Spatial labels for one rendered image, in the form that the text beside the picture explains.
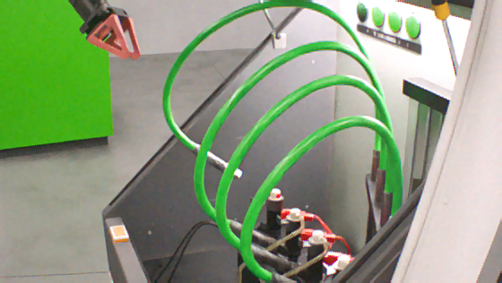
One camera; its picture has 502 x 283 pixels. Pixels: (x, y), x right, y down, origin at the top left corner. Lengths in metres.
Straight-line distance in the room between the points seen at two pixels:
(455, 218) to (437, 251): 0.05
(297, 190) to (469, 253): 0.84
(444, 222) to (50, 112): 3.83
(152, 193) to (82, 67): 3.01
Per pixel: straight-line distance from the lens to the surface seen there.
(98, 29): 1.08
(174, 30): 7.50
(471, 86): 0.66
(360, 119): 0.75
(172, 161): 1.28
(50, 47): 4.21
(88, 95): 4.31
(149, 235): 1.34
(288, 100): 0.78
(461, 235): 0.64
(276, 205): 1.02
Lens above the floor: 1.54
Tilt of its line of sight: 20 degrees down
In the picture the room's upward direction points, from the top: straight up
